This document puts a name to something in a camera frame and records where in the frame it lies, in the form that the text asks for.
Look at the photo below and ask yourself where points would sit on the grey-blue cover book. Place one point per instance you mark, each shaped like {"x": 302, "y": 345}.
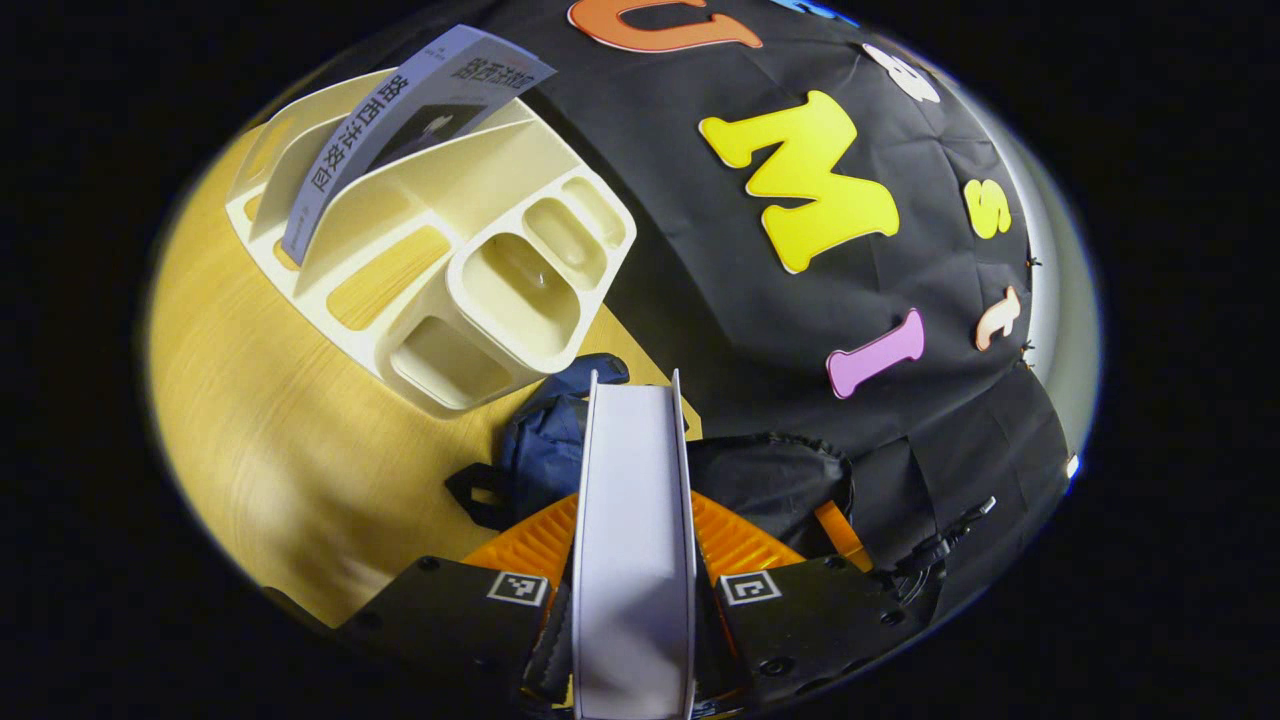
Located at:
{"x": 390, "y": 110}

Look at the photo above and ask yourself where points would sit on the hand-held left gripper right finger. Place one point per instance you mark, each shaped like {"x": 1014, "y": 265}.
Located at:
{"x": 820, "y": 625}

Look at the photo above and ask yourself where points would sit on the white plastic bookshelf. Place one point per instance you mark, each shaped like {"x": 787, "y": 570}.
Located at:
{"x": 520, "y": 290}

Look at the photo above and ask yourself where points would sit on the white cover book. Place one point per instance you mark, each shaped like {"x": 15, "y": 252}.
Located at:
{"x": 635, "y": 550}

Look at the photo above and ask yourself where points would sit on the blue schoolbag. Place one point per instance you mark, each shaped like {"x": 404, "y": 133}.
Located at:
{"x": 545, "y": 440}

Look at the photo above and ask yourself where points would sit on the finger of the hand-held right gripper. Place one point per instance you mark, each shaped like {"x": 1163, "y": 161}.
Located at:
{"x": 843, "y": 535}

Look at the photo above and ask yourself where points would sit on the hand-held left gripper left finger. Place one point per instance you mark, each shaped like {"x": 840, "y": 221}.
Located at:
{"x": 455, "y": 620}

